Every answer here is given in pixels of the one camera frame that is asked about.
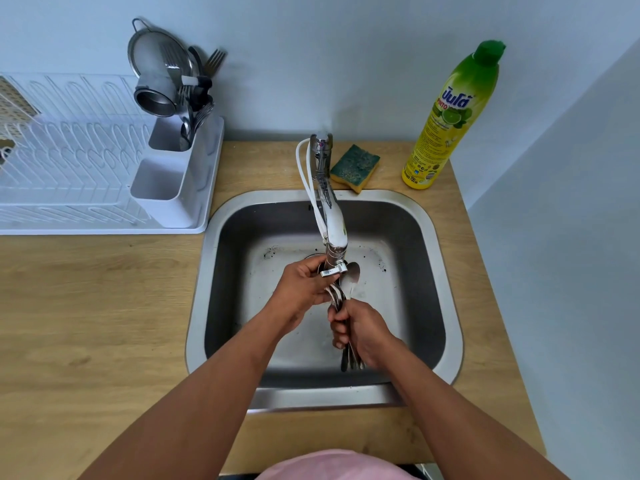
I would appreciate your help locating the person's left hand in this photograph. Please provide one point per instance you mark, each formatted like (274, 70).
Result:
(296, 289)

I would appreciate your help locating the stainless steel cup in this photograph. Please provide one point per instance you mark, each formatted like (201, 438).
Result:
(155, 99)

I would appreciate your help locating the green and yellow sponge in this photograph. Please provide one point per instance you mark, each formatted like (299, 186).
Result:
(356, 167)

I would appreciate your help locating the chrome and white faucet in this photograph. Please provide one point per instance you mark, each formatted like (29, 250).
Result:
(334, 219)

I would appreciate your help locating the person's left forearm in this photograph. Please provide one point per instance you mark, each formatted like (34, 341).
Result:
(200, 404)

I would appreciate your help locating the stainless steel sink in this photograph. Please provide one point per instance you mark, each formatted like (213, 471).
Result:
(240, 274)

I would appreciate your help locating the person's right hand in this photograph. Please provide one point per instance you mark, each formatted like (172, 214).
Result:
(369, 334)

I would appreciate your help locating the bundle of steel spoons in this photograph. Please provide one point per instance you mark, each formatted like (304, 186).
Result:
(352, 274)

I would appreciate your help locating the yellow dish soap bottle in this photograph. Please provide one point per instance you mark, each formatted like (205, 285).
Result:
(440, 129)

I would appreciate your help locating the white dish drying rack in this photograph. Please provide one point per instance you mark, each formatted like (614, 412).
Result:
(75, 159)

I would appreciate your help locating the black spoon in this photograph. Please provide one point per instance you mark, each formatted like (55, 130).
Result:
(195, 59)

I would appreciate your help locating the pink shirt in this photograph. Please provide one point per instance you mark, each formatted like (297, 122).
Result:
(335, 468)

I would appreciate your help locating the person's left thumb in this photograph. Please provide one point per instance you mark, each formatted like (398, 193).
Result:
(309, 264)

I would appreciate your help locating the steel mesh strainer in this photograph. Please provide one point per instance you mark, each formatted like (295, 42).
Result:
(152, 57)

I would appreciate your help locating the steel cutlery bunch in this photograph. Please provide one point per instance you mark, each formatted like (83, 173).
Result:
(192, 122)

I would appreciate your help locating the person's right thumb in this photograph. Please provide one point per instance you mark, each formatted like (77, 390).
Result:
(356, 309)

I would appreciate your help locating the person's right forearm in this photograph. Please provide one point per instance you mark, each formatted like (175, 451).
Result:
(460, 419)

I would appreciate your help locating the steel fork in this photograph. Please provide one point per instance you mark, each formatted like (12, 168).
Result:
(215, 59)

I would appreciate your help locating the woven rattan mat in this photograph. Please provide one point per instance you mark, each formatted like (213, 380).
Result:
(15, 107)

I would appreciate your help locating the white cutlery holder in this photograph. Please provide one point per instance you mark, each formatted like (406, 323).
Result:
(170, 189)

